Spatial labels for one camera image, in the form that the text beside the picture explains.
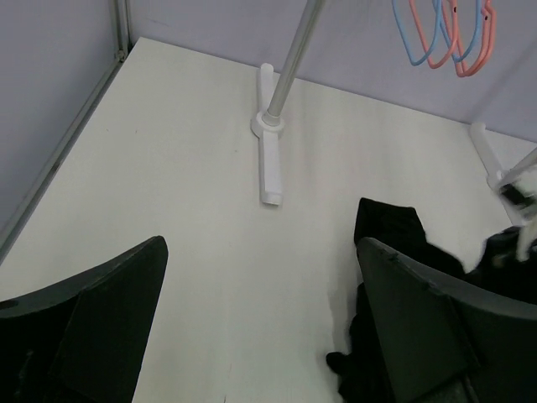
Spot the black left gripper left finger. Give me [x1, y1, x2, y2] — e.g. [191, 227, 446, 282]
[1, 236, 169, 402]

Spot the white metal clothes rack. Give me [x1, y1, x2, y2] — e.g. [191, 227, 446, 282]
[250, 0, 537, 209]

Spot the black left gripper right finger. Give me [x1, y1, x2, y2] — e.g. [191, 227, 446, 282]
[357, 238, 536, 402]

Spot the pink hanger of grey top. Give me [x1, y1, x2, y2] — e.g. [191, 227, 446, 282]
[409, 0, 459, 70]

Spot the blue wire hanger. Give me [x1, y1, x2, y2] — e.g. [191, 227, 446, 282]
[391, 0, 443, 66]

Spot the pink hanger of brown top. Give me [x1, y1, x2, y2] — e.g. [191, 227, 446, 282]
[451, 0, 497, 77]

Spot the black tank top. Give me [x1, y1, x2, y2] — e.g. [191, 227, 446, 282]
[326, 198, 536, 402]

